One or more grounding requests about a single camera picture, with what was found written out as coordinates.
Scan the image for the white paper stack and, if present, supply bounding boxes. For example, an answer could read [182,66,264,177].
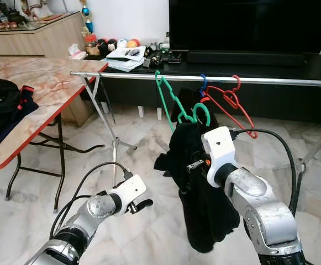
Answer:
[105,46,148,73]

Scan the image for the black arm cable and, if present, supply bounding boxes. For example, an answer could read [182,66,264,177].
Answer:
[50,162,133,239]
[231,128,299,217]

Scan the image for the red wire clothes hanger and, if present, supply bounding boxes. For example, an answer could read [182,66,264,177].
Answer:
[207,75,259,139]

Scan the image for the gold trophy blue ball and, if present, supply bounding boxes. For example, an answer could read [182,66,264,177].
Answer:
[78,0,96,40]

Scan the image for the pink white tissue pack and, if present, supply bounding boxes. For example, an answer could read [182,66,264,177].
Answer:
[67,43,89,60]

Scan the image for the red lid snack jar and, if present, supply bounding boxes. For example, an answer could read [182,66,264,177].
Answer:
[85,34,99,56]

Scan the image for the white porcelain figurine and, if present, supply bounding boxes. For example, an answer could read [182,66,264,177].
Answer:
[19,0,56,22]

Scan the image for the light wood drawer cabinet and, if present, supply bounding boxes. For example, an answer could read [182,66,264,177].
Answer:
[0,11,89,60]

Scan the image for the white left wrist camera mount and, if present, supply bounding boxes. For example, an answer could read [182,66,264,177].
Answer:
[109,174,148,215]

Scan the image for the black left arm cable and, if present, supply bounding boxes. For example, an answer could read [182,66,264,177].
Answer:
[50,162,133,239]

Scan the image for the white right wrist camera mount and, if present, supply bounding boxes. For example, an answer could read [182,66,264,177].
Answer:
[201,126,239,187]

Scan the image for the green plastic clothes hanger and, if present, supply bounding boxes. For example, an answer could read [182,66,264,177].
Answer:
[154,70,212,126]

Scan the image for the black soundbar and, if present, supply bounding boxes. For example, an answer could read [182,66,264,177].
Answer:
[186,51,307,67]

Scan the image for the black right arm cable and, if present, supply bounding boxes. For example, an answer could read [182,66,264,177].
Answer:
[231,128,299,217]

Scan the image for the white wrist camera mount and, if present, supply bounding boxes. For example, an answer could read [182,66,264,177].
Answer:
[109,174,148,215]
[201,126,239,187]

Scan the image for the dark ceramic teapot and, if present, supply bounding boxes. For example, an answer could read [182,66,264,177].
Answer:
[6,8,27,25]

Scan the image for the black round plush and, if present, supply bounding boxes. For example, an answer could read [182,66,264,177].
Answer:
[98,38,119,57]

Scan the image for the large black television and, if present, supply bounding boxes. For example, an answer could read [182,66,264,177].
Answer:
[169,0,321,56]

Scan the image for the marble top folding table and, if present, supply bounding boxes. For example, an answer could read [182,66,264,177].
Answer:
[0,55,109,213]

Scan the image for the black garment red collar band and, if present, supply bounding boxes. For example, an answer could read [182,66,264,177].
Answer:
[170,87,220,132]

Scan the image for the blue clothes hanger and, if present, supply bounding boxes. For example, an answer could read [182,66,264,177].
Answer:
[198,73,209,93]

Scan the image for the black electronic gadget pile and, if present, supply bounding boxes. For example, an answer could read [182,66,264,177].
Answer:
[145,34,187,67]

